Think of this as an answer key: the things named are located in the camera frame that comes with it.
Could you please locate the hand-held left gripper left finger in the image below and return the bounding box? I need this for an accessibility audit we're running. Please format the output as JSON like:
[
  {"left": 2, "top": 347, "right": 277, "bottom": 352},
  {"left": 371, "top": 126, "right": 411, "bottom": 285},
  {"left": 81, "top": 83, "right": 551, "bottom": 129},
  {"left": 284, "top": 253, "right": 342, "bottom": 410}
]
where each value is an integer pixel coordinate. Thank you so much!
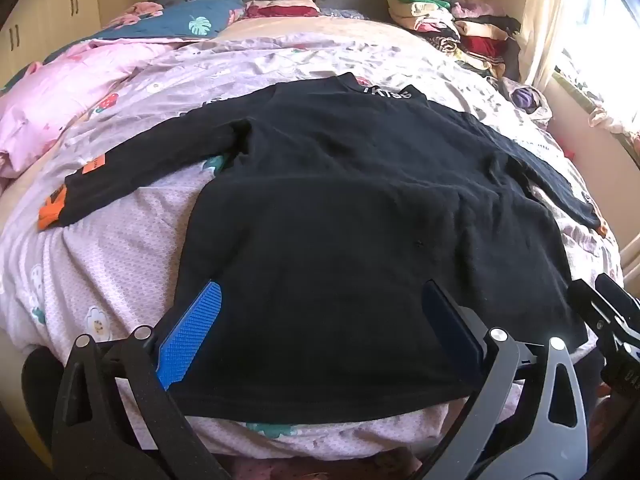
[{"left": 50, "top": 281, "right": 233, "bottom": 480}]

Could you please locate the red cloth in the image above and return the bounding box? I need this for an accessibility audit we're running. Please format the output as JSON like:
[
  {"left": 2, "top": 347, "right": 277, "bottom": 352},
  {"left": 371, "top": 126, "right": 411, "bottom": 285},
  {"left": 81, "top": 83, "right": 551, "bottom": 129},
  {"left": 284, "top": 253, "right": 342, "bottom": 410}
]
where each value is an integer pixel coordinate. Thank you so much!
[{"left": 245, "top": 0, "right": 321, "bottom": 20}]

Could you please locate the window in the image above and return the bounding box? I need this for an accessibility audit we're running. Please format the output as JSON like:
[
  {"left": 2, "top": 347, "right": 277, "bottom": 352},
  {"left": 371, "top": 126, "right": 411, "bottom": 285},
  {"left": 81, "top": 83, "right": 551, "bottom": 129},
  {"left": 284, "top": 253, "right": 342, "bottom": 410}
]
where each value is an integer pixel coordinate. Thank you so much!
[{"left": 555, "top": 0, "right": 640, "bottom": 133}]

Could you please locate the black long-sleeve shirt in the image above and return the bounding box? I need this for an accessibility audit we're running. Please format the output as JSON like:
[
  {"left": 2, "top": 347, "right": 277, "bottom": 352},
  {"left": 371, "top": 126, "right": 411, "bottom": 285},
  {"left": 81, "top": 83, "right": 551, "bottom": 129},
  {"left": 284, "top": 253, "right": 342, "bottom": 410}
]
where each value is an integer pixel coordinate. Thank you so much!
[{"left": 57, "top": 72, "right": 603, "bottom": 418}]

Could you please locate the pink flower-print bed sheet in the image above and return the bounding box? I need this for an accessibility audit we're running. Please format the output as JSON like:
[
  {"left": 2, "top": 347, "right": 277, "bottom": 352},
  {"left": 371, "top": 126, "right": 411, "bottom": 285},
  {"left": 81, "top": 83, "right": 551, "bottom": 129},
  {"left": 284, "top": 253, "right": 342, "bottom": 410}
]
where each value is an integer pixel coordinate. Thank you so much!
[{"left": 0, "top": 15, "right": 626, "bottom": 461}]

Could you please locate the blue leaf-print quilt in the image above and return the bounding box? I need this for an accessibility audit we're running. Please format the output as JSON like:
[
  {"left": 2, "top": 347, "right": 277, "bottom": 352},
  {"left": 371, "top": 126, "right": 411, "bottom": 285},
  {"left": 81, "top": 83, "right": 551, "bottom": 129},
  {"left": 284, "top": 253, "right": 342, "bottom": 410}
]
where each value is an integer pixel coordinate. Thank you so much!
[{"left": 42, "top": 0, "right": 246, "bottom": 66}]

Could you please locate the purple cloth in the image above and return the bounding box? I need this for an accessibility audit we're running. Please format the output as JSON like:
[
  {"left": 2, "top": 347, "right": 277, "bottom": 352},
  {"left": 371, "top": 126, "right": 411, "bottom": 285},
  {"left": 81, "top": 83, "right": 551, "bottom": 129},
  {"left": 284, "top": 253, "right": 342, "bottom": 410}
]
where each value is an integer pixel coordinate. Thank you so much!
[{"left": 510, "top": 85, "right": 551, "bottom": 116}]

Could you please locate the cream wardrobe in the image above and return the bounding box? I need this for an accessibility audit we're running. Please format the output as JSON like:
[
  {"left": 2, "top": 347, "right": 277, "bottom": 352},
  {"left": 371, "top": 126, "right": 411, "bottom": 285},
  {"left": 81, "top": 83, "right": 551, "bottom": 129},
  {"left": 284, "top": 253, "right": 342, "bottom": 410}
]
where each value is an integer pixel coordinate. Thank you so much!
[{"left": 0, "top": 0, "right": 108, "bottom": 76}]

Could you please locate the cream curtain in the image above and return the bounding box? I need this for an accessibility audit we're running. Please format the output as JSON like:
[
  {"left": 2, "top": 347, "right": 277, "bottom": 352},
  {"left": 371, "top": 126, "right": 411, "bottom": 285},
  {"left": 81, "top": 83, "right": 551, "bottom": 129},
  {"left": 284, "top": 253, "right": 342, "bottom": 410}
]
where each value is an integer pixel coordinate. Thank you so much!
[{"left": 520, "top": 0, "right": 621, "bottom": 91}]

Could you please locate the pink quilt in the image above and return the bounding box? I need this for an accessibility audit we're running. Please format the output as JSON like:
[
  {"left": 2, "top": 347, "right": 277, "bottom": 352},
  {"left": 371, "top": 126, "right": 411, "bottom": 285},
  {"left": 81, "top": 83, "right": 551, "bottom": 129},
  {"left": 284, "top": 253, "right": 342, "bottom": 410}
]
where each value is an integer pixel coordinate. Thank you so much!
[{"left": 0, "top": 40, "right": 171, "bottom": 178}]

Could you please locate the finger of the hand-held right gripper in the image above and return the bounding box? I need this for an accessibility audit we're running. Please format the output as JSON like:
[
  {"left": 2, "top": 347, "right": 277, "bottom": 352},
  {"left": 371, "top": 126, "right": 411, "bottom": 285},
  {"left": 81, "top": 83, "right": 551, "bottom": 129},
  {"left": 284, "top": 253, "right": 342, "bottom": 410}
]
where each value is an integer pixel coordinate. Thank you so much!
[{"left": 569, "top": 274, "right": 640, "bottom": 348}]

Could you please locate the pile of folded clothes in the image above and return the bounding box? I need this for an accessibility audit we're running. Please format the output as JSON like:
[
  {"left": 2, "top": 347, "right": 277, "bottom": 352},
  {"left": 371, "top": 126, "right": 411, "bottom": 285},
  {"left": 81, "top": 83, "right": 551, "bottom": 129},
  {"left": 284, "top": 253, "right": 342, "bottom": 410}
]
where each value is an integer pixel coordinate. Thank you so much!
[{"left": 385, "top": 0, "right": 523, "bottom": 81}]

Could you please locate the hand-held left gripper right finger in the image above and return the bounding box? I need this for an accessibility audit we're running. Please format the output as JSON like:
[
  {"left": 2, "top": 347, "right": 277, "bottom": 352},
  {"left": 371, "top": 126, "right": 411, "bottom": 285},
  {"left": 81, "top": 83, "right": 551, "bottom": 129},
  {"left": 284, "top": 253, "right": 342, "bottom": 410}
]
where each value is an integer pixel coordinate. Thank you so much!
[{"left": 421, "top": 280, "right": 591, "bottom": 480}]

